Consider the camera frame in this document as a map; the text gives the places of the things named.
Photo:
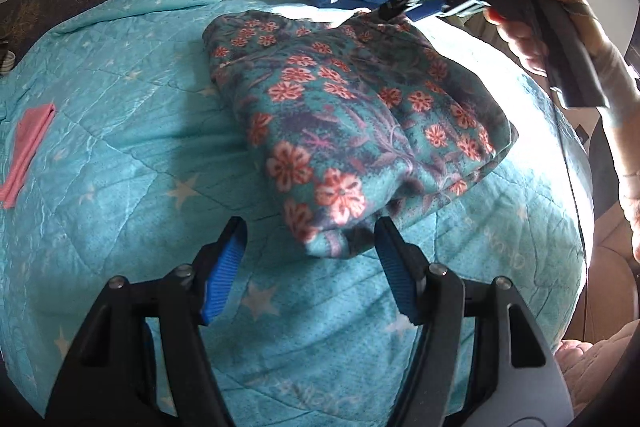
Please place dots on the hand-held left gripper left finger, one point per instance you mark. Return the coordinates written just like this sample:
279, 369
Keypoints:
225, 277

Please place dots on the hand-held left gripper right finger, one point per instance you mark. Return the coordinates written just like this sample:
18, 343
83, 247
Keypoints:
399, 279

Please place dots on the teal floral garment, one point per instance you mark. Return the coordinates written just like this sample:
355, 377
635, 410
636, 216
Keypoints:
350, 117

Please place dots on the person's right forearm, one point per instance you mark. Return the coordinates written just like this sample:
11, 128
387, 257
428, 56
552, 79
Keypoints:
622, 132

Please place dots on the person's right hand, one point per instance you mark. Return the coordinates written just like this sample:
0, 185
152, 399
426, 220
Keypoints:
530, 42

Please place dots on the teal star-print quilt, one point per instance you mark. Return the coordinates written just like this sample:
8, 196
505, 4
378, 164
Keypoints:
150, 157

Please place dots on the person's pink fluffy clothing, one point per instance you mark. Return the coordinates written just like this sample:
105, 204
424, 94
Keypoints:
595, 377

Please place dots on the pink folded cloth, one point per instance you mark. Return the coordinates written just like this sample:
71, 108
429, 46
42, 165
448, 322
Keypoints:
27, 147

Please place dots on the small round container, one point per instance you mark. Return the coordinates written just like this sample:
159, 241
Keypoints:
5, 61

